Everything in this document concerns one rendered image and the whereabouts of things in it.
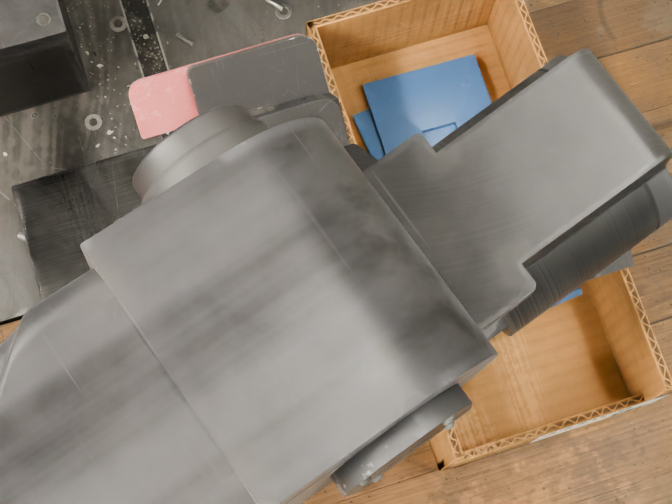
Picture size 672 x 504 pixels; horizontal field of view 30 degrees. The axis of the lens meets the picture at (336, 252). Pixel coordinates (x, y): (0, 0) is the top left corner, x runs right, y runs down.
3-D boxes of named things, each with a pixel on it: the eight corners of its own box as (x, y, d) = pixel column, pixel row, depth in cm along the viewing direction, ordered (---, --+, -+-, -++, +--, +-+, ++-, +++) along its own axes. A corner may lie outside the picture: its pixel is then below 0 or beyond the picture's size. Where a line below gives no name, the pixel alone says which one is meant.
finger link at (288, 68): (278, 17, 51) (321, 34, 42) (323, 181, 53) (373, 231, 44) (117, 64, 50) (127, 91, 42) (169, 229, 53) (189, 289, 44)
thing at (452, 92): (442, 330, 71) (449, 319, 68) (362, 86, 74) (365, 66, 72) (558, 296, 72) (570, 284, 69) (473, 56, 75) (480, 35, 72)
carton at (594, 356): (437, 473, 70) (455, 460, 63) (303, 77, 76) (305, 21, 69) (648, 405, 72) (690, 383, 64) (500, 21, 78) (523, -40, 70)
